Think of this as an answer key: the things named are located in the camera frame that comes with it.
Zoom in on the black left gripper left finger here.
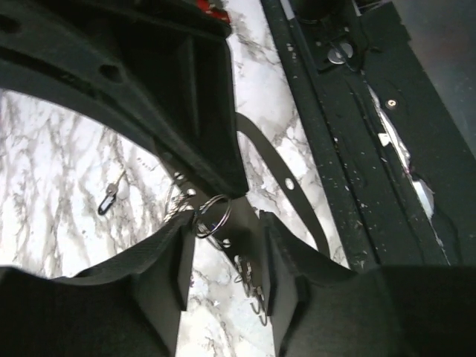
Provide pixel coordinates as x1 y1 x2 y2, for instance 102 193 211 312
1 212 195 356

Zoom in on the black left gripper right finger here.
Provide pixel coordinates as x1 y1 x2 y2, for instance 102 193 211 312
260 212 475 356

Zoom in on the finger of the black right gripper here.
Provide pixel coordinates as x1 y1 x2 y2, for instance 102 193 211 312
1 1 248 196

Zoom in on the black tag key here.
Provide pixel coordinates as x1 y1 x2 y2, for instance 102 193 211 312
97 170 126 216

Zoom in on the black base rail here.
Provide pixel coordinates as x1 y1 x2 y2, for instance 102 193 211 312
262 1 475 271

